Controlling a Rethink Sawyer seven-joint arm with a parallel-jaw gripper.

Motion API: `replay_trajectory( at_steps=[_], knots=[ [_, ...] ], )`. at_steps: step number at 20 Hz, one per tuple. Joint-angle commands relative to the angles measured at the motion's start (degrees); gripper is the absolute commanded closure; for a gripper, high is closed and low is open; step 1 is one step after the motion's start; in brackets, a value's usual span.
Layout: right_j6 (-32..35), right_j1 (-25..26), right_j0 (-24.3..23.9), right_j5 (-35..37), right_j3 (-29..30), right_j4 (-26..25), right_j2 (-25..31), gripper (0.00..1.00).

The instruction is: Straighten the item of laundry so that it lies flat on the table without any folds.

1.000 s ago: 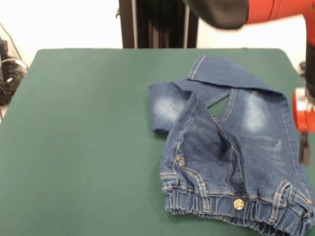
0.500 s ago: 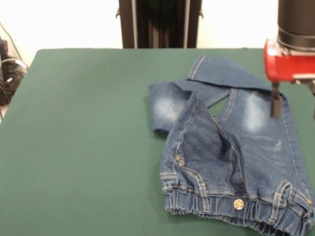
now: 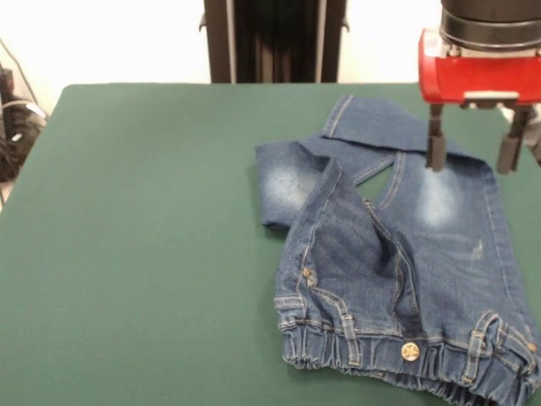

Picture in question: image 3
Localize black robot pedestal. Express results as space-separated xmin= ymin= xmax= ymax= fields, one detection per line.
xmin=198 ymin=0 xmax=352 ymax=85

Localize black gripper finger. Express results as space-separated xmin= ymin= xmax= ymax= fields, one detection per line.
xmin=424 ymin=103 xmax=447 ymax=172
xmin=496 ymin=107 xmax=533 ymax=174

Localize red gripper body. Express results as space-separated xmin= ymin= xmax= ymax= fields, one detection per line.
xmin=417 ymin=27 xmax=541 ymax=109

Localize blue denim jeans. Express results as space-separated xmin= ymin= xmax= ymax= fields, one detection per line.
xmin=254 ymin=95 xmax=541 ymax=406

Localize black floor plug with cables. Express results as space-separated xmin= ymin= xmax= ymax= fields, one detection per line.
xmin=522 ymin=105 xmax=541 ymax=167

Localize black equipment pile with cables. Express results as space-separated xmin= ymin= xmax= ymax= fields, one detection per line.
xmin=0 ymin=65 xmax=48 ymax=183

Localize dark green table cloth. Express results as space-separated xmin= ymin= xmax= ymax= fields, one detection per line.
xmin=0 ymin=82 xmax=541 ymax=406

